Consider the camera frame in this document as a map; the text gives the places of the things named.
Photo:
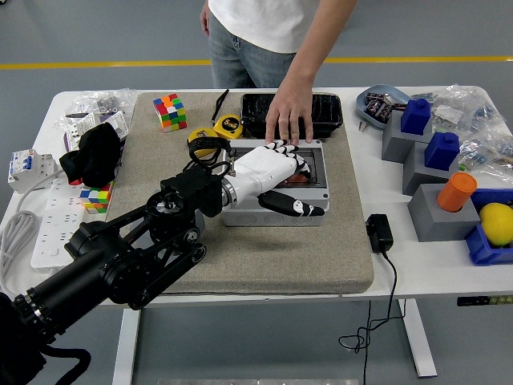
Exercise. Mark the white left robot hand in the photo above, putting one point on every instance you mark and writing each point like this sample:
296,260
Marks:
264,168

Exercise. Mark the person's right hand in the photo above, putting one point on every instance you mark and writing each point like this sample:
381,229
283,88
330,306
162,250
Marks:
205,20

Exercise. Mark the person's left hand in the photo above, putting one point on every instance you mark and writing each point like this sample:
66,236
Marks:
288,108

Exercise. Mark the orange cylinder battery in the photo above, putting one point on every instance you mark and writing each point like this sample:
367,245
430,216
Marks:
455,194
294,181

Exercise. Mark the grey electrical box clear lid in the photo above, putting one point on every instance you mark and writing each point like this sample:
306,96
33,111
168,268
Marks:
276,218

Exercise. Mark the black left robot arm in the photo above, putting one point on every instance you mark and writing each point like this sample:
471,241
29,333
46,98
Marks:
120,260

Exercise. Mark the person's left forearm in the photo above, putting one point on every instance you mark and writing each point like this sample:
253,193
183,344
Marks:
316,44

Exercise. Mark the blue block battery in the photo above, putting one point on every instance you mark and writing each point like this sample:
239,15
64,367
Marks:
441,154
414,118

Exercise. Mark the black plastic tray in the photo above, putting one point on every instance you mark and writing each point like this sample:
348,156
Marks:
328,112

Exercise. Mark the person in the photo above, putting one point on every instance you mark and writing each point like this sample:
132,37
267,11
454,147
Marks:
260,20

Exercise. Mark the yellow tape measure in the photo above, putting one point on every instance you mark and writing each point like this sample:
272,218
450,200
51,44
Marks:
228,124
200,134

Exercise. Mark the pale blue dish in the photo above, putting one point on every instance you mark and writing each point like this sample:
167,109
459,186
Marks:
362,104

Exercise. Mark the purple snack packet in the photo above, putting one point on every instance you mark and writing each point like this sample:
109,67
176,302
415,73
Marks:
373,96
376,109

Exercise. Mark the beige fabric mat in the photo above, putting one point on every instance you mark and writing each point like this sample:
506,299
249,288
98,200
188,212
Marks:
260,260

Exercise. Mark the large colourful puzzle cube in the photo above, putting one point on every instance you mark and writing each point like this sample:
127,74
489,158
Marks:
170,112

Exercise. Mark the silver snack packet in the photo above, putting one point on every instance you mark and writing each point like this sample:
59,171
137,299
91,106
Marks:
394,100

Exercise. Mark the grey cube holder block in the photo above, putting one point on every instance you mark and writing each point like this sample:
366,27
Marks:
417,180
397,148
437,224

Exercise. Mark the clear bag of screws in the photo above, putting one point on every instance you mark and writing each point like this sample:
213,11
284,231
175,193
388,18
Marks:
100,100

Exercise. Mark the black power adapter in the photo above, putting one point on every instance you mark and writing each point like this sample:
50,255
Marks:
380,234

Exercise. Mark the white printed package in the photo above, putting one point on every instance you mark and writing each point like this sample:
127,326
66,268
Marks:
112,120

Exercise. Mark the black cloth glove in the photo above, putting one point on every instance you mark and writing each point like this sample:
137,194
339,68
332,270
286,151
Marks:
96,152

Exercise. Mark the small colourful puzzle cube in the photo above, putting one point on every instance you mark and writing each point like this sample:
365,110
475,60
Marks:
94,200

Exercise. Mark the clear bags of parts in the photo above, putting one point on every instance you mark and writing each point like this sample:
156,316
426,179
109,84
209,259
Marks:
473,112

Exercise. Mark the white power strip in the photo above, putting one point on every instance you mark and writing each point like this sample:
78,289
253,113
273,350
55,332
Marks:
60,224

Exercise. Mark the white table leg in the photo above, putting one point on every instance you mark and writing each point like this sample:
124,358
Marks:
418,341
126,349

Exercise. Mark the white circuit breaker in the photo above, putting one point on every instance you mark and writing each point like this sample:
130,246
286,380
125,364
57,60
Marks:
28,168

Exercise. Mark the blue storage bin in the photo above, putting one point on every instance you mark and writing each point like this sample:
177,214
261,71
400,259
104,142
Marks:
485,250

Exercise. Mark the yellow lemon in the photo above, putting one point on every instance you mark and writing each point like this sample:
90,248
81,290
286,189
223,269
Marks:
497,224

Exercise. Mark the black table control panel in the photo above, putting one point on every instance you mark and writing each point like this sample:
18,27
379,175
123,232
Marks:
485,301

